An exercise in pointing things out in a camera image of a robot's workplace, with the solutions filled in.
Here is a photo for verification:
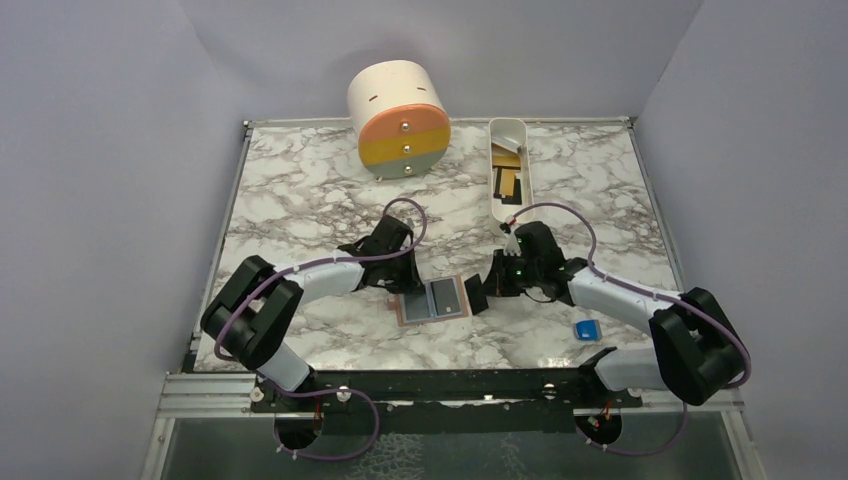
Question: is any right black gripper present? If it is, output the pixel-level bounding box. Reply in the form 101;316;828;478
479;248;542;297

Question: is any dark credit card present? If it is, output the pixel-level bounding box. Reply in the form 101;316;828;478
399;287;432;325

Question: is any brown leather card holder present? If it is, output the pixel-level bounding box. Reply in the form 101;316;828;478
387;275;472;327

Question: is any gold black striped card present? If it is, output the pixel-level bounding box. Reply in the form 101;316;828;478
493;167;523;205

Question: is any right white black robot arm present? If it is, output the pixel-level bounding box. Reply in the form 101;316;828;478
464;221;750;407

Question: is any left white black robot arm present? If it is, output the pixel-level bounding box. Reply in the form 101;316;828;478
200;215;423;411

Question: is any cards stack in tray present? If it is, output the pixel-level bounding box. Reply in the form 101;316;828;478
490;135;523;169

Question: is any small blue object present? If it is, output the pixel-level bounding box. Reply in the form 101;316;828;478
574;319;602;342

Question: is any long white oval tray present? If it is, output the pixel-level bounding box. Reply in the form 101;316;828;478
488;117;535;234

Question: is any round drawer cabinet orange yellow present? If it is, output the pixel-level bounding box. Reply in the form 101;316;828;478
347;60;451;179

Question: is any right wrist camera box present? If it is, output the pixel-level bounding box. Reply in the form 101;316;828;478
503;233;522;257

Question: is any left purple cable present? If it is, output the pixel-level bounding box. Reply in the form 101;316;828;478
213;197;427;462

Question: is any purple cable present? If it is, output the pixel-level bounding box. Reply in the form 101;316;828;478
500;201;753;458
213;197;427;462

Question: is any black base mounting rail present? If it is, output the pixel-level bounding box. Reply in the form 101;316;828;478
250;368;642;436

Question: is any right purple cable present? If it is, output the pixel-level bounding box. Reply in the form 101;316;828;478
500;201;753;458

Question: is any aluminium table frame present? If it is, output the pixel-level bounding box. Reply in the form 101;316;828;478
159;101;747;464

